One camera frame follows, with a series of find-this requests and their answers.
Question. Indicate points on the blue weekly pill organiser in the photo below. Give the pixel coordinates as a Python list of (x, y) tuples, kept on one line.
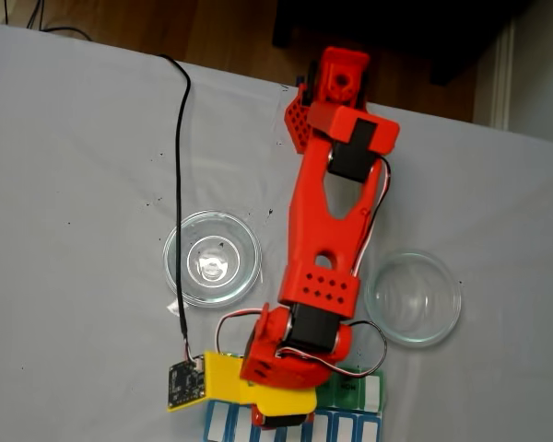
[(219, 421)]

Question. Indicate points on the white table cloth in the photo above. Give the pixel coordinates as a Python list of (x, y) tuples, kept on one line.
[(74, 184)]

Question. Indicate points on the camera board on yellow mount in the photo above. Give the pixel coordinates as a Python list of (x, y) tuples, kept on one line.
[(221, 377)]

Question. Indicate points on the glass bowl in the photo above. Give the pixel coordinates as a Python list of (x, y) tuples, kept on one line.
[(382, 276), (180, 258)]

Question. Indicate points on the green weekly pill organiser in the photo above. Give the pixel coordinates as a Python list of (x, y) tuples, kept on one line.
[(350, 387)]

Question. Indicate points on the black furniture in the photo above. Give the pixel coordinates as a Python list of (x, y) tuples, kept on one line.
[(373, 18)]

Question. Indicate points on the small clear plastic scrap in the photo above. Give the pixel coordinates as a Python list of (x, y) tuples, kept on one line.
[(175, 307)]

